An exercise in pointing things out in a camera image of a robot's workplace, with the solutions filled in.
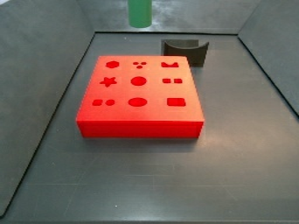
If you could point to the red shape sorter box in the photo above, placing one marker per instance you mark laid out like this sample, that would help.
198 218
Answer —
141 96

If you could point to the green round cylinder peg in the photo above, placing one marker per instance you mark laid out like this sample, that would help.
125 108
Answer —
139 13

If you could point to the black curved cradle block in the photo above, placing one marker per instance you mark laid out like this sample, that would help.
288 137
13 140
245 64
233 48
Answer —
189 48

